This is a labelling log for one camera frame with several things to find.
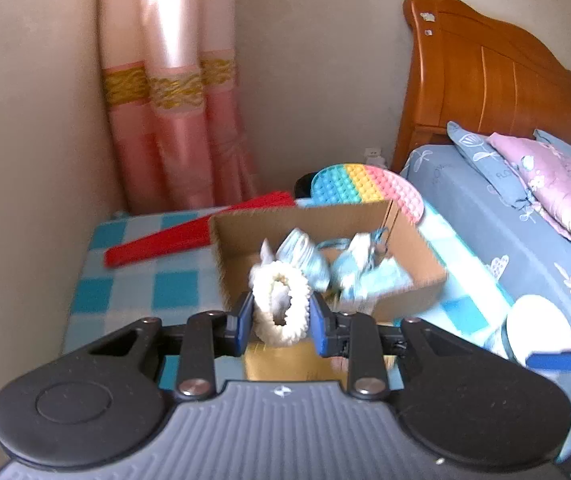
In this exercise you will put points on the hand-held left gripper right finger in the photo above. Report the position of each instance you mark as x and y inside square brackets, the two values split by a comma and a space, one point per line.
[321, 325]

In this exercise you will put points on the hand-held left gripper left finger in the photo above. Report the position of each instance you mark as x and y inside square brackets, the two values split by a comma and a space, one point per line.
[245, 322]

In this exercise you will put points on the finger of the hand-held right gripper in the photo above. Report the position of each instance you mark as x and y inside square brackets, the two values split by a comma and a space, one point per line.
[558, 361]

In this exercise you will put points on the white scrunchie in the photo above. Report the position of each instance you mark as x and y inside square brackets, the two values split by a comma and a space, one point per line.
[285, 332]

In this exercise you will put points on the floral sachet with blue tassel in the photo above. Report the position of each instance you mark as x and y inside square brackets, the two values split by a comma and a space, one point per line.
[365, 275]

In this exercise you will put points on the blue face mask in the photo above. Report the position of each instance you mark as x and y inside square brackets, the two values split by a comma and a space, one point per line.
[303, 257]

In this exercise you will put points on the brown cardboard box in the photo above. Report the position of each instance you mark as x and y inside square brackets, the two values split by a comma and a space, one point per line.
[265, 225]

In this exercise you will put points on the clear jar with white lid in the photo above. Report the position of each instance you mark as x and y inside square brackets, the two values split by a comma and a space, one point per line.
[535, 325]

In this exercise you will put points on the red folding fan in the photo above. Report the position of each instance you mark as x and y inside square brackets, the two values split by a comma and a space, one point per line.
[180, 240]

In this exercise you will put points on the black round object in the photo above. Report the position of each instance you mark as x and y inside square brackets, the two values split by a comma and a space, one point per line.
[304, 185]

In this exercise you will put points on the rainbow pop bubble toy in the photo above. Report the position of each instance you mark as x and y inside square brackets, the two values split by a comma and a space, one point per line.
[365, 187]

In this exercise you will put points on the pink print pillow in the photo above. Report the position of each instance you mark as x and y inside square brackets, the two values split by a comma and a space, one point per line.
[555, 185]

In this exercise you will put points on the pink patterned curtain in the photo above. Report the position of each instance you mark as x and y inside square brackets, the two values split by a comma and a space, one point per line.
[175, 85]

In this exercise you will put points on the wooden bed headboard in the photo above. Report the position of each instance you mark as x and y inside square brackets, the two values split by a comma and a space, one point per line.
[490, 85]

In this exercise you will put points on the white wall socket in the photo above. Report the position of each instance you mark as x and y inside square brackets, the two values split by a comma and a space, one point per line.
[374, 153]

